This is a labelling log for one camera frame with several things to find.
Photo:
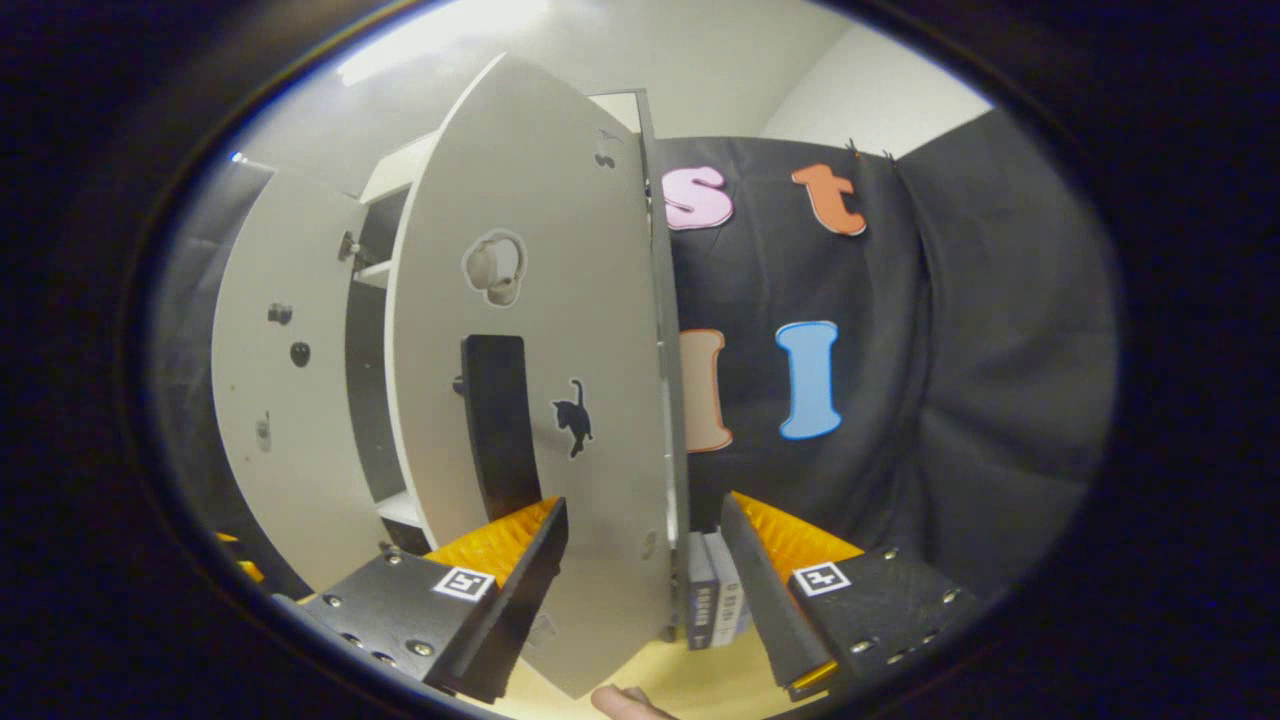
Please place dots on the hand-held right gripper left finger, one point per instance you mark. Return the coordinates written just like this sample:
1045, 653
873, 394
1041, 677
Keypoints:
515, 610

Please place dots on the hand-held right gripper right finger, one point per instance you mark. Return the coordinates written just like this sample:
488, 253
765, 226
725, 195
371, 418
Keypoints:
765, 590

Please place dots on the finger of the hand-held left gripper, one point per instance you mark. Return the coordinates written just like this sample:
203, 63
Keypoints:
248, 570

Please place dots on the white cabinet door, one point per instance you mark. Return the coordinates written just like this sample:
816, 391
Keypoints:
300, 480
580, 320

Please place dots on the white shoe cabinet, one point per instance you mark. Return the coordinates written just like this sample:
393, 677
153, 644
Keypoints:
365, 400

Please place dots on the white cabinet shelf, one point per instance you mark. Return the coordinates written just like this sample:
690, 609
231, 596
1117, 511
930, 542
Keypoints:
400, 510
372, 274

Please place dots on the white cabinet drawer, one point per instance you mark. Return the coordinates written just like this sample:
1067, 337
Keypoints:
400, 170

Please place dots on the white box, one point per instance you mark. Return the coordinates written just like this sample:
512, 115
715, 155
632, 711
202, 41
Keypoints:
733, 600

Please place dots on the grey box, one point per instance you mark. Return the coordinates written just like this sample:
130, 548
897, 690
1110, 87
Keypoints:
702, 600

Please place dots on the black backdrop cloth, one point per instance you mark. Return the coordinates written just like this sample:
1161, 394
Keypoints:
980, 350

